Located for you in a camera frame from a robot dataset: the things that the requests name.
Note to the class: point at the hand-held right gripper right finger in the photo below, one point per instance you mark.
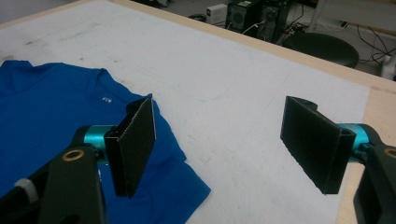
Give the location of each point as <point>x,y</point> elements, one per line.
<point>314,143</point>

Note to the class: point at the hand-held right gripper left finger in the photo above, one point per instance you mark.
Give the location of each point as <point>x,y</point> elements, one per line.
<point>132,149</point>

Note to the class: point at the blue t-shirt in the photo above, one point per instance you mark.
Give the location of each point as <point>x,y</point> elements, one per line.
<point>46,109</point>

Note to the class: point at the black round stool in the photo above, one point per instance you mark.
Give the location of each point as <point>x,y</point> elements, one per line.
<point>320,48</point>

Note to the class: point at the white foam mat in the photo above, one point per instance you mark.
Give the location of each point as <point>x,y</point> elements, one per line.
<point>218,77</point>

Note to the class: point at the black computer tower green sticker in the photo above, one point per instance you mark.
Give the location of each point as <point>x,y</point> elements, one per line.
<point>243,17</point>

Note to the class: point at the white power supply box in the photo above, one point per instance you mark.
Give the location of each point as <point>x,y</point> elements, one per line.
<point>216,13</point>

